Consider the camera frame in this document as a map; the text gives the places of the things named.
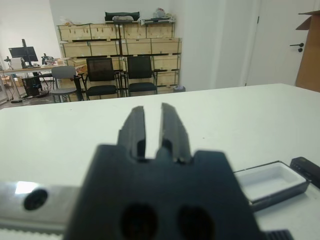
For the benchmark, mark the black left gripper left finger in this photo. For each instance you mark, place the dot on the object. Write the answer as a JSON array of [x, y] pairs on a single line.
[[133, 132]]

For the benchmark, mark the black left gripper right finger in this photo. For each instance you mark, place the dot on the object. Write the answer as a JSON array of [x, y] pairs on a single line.
[[175, 132]]

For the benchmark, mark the black handheld camera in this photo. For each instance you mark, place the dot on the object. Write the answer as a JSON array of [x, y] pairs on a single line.
[[308, 170]]

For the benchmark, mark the black box base white insert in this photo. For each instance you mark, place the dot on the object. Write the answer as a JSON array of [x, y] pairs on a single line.
[[270, 177]]

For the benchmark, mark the white box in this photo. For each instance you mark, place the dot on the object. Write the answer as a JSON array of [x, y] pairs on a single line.
[[17, 63]]

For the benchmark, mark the black waste bin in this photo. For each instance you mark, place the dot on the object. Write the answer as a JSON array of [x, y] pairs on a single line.
[[179, 88]]

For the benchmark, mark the black solid-back office chair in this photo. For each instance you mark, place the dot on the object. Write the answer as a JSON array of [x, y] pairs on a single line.
[[139, 67]]

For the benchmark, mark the black mesh office chair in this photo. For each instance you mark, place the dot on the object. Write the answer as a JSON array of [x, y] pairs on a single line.
[[101, 68]]

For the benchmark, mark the grey chair black legs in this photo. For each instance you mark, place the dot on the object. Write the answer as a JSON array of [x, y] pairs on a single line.
[[62, 72]]

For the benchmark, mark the black computer tower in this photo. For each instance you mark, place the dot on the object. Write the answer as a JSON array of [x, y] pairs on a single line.
[[31, 86]]

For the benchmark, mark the white cloth bundle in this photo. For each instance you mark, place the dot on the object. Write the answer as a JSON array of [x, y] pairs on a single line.
[[122, 18]]

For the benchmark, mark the dark green bag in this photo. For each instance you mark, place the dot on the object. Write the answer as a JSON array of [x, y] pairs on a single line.
[[110, 15]]

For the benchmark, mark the clear plastic bag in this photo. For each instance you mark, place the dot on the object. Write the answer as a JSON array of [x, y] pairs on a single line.
[[160, 12]]

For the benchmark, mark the wooden top desk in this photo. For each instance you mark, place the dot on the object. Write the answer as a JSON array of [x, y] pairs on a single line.
[[25, 69]]

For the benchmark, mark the white door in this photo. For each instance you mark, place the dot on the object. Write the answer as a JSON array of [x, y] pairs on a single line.
[[272, 50]]

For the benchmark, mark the black computer monitor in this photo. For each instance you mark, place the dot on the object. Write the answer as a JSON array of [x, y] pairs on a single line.
[[22, 52]]

